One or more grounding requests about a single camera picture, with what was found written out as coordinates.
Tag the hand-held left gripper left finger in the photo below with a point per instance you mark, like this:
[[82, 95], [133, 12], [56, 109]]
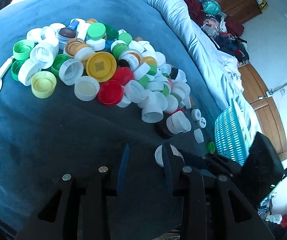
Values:
[[123, 170]]

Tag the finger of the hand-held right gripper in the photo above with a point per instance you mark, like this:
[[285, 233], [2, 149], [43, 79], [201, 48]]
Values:
[[194, 161], [224, 166]]

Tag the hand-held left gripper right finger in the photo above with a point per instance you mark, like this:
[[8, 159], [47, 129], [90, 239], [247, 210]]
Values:
[[168, 172]]

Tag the white bottle cap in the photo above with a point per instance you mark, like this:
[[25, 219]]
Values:
[[159, 156]]

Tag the turquoise plastic basket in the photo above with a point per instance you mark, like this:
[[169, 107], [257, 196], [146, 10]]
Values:
[[229, 135]]

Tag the pile of plastic bottle caps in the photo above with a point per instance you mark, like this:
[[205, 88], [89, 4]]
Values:
[[101, 66]]

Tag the wooden headboard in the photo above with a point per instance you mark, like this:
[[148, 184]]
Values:
[[268, 110]]

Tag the black rectangular plastic piece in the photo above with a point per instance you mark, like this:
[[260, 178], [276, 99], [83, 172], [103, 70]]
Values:
[[174, 73]]

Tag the light blue duvet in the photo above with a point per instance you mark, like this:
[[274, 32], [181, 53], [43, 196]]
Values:
[[198, 47]]

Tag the pile of clothes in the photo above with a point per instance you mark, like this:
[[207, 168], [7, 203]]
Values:
[[223, 35]]

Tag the grey wall conduit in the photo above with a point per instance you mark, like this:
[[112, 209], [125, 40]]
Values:
[[283, 85]]

